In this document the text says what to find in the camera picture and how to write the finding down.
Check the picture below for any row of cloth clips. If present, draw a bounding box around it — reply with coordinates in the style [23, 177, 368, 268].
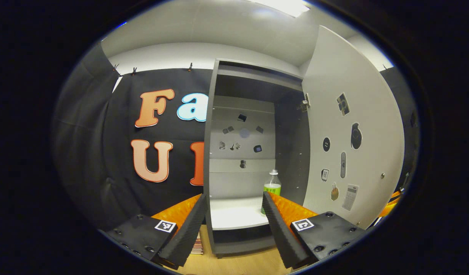
[112, 62, 388, 77]

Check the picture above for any grey cabinet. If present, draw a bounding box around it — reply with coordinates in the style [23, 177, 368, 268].
[203, 58, 311, 258]

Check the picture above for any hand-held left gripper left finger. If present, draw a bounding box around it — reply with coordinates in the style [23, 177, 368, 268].
[98, 194, 209, 270]

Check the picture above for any beige cabinet door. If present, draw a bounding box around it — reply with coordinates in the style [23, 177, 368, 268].
[301, 25, 406, 230]

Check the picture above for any long ceiling light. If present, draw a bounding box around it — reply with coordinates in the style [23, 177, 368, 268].
[254, 0, 311, 18]

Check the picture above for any stack of books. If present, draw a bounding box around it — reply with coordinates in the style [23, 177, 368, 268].
[191, 235, 204, 255]

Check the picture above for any black backdrop cloth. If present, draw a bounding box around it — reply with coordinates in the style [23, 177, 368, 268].
[51, 42, 420, 233]

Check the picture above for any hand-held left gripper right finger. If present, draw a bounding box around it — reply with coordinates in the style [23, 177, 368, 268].
[262, 191, 367, 270]

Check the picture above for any clear bottle with green label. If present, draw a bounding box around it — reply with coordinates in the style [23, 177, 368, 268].
[260, 169, 282, 215]

